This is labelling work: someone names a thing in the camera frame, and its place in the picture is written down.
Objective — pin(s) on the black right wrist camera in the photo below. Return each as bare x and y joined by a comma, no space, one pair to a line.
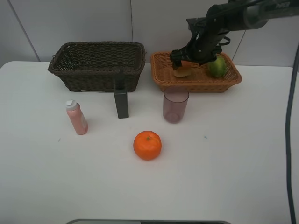
196,24

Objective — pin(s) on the pink bottle white cap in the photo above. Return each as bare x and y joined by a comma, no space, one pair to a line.
76,116

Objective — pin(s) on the red yellow peach fruit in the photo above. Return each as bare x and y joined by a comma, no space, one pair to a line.
184,70

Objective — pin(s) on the dark brown wicker basket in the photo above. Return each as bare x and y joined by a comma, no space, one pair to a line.
91,66

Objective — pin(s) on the translucent purple plastic cup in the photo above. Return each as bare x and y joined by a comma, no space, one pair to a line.
174,103

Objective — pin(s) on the orange tangerine fruit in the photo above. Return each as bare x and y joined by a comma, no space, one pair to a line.
147,145

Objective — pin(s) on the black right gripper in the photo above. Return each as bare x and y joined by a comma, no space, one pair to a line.
201,49

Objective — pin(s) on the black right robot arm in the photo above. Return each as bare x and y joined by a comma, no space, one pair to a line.
238,15

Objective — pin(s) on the green mango fruit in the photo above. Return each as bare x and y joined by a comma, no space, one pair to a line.
218,67

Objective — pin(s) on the light orange wicker basket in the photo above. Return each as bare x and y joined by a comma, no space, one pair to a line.
200,80

